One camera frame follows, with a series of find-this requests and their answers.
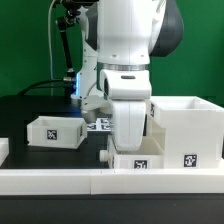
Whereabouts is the fiducial marker sheet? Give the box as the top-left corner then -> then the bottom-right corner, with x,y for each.
87,118 -> 111,132

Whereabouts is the white workspace border wall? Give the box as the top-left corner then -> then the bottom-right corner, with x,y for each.
0,137 -> 224,196

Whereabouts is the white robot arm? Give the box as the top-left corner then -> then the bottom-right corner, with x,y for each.
79,0 -> 183,151

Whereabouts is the black camera stand pole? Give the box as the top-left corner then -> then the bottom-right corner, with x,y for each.
56,10 -> 76,82

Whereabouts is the white drawer box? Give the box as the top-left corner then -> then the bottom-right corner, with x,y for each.
27,116 -> 87,149
99,135 -> 164,169

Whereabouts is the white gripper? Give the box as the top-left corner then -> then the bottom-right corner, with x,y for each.
100,69 -> 152,151

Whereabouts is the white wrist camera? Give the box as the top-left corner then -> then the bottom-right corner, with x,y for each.
81,95 -> 112,124

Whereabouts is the black cable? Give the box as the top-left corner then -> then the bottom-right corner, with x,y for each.
18,78 -> 73,96

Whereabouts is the white drawer box front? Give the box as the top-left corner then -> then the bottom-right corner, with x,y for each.
99,135 -> 164,169

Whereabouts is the white drawer cabinet frame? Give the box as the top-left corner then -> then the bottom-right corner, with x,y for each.
148,96 -> 224,169

